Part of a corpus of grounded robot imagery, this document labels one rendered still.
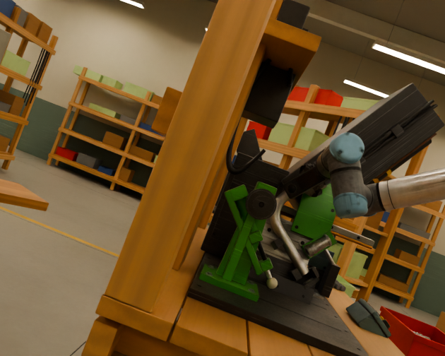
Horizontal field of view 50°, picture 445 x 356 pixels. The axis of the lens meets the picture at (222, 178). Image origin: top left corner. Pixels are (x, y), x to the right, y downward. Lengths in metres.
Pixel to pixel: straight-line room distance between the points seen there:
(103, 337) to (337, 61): 10.17
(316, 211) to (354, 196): 0.36
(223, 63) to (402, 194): 0.59
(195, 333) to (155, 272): 0.13
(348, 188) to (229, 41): 0.47
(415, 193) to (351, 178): 0.17
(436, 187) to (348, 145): 0.23
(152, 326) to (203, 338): 0.09
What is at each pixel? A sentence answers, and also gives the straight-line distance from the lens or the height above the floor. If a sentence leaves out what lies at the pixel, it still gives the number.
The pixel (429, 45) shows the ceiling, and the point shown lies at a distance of 9.09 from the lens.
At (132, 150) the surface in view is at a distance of 10.17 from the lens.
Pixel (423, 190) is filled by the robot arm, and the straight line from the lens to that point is 1.23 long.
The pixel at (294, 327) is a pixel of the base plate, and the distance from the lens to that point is 1.10.
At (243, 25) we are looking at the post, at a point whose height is 1.41.
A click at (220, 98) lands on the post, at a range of 0.84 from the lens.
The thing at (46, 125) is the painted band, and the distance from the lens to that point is 11.41.
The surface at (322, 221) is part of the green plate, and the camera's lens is 1.48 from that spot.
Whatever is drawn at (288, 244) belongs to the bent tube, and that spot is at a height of 1.03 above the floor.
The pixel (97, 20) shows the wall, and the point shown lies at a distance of 11.53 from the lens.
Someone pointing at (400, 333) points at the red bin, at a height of 0.89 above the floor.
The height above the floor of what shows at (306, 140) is 1.75.
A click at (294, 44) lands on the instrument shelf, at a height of 1.50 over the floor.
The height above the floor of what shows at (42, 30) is 2.17.
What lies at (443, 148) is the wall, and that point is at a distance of 11.11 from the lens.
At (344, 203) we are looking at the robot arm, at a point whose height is 1.19.
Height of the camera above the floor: 1.15
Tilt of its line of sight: level
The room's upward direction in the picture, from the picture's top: 21 degrees clockwise
